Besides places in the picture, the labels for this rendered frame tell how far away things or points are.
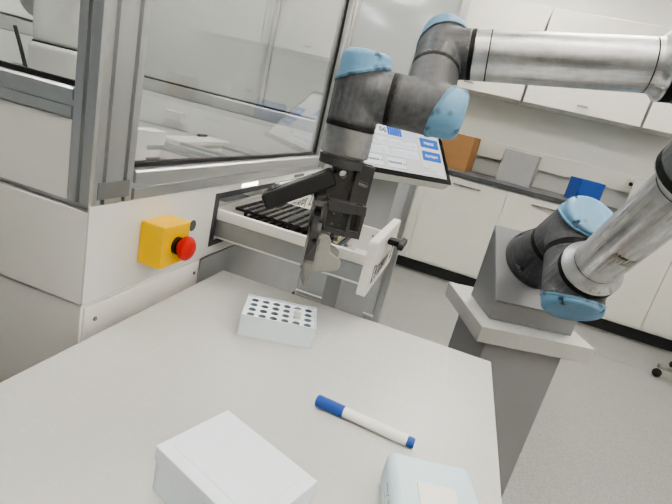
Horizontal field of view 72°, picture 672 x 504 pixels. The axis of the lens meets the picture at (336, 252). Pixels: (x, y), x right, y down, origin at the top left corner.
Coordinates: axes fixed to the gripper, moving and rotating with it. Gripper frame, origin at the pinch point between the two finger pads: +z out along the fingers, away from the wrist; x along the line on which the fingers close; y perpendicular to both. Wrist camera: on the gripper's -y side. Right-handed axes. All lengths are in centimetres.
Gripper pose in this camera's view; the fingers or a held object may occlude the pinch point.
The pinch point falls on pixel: (302, 273)
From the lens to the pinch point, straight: 76.9
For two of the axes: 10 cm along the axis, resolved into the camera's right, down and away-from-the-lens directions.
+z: -2.3, 9.3, 2.9
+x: -0.4, -3.1, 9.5
